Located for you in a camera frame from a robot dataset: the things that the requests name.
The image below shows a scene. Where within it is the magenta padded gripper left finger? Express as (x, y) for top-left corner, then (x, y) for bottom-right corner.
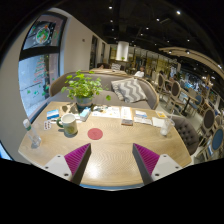
(42, 142), (92, 186)

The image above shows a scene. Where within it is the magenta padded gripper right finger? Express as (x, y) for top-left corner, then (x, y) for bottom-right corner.
(132, 142), (183, 186)

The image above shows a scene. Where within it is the clear plastic water bottle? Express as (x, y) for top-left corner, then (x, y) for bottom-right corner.
(23, 119), (41, 148)

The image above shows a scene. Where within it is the red round coaster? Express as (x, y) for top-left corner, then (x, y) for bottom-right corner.
(87, 128), (103, 140)

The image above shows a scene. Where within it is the white napkin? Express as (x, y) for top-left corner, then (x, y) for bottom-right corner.
(152, 117), (164, 127)

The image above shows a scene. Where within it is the clear plastic cup with straw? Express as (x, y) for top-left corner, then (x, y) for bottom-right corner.
(160, 117), (175, 136)

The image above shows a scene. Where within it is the small brown card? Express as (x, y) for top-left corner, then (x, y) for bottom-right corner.
(121, 119), (133, 126)

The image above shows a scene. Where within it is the blue white brochure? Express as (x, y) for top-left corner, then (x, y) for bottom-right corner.
(134, 110), (152, 125)

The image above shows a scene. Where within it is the light blue box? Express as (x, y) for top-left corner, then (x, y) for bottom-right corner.
(80, 108), (91, 121)

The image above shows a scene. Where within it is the small playing card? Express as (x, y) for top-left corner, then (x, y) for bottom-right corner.
(44, 121), (51, 130)

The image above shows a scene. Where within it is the yellow card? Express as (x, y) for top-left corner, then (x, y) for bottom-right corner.
(156, 111), (167, 118)

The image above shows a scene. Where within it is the grey tufted armchair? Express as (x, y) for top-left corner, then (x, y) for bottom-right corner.
(172, 116), (199, 155)

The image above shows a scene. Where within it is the white leaflet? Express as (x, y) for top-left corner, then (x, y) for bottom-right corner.
(121, 106), (132, 120)

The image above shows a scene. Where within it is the blue white card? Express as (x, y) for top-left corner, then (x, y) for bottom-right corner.
(47, 109), (59, 120)

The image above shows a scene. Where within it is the white menu sheet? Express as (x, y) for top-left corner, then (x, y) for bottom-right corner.
(92, 106), (120, 118)

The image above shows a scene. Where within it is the wooden oval back chair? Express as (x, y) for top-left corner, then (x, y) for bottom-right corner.
(166, 81), (183, 111)

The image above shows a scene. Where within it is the blue seat wooden chair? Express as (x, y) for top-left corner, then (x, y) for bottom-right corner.
(199, 127), (224, 161)

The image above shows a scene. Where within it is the grey curved sofa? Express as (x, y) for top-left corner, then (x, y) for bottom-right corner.
(50, 71), (159, 110)

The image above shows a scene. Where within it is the grey chevron pillow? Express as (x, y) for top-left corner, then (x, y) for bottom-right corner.
(111, 78), (147, 103)

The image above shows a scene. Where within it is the green potted plant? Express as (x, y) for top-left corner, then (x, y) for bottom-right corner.
(61, 70), (107, 107)

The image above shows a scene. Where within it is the person in white shirt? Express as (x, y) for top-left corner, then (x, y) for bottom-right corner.
(134, 66), (145, 78)

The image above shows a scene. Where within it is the framed food poster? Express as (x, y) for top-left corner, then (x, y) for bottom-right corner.
(23, 12), (66, 50)

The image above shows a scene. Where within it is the white mug green handle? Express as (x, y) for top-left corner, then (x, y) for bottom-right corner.
(56, 113), (78, 135)

